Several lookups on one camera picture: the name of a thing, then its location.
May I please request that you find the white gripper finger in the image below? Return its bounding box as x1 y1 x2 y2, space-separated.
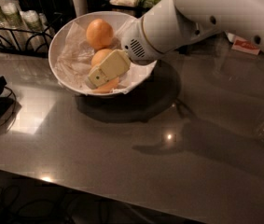
85 77 97 90

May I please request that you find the orange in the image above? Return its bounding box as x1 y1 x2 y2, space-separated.
93 77 119 93
90 49 112 67
86 19 114 50

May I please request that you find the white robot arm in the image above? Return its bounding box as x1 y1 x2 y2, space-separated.
85 0 264 89

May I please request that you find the white paper bowl liner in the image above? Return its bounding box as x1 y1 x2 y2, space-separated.
54 18 155 95

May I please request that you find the white bowl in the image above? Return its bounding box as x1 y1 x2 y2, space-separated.
48 10 158 97

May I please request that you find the black condiment shelf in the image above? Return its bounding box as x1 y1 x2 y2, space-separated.
116 0 194 61

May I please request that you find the right wrapped cup stack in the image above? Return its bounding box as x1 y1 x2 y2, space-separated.
21 10 48 53

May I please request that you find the white cylindrical dispenser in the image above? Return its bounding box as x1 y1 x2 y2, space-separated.
69 0 89 18

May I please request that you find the middle wrapped cup stack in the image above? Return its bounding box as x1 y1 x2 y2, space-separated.
2 3 26 51

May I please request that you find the red white packet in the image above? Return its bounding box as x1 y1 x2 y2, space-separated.
231 36 260 55

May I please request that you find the black wire cup rack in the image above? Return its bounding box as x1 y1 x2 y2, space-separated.
0 13 63 58

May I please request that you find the black wire stand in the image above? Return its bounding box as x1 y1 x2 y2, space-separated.
0 87 17 128

